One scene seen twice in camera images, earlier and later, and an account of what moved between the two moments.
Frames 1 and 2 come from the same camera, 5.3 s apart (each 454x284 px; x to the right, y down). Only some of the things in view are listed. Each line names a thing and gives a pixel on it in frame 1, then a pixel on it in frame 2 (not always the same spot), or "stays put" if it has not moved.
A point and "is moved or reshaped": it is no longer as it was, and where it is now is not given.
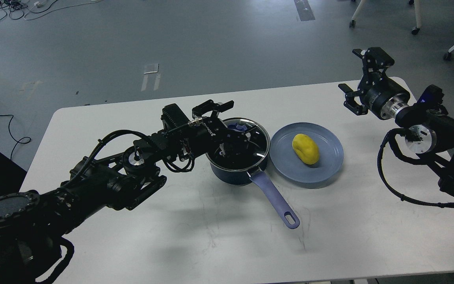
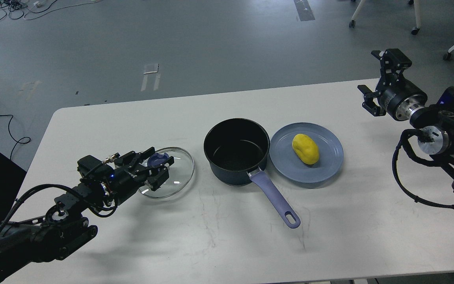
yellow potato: x=306 y=148 stays put
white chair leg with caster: x=415 y=31 stays put
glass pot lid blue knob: x=245 y=146 is moved or reshaped
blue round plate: x=287 y=163 stays put
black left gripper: x=207 y=135 to x=126 y=180
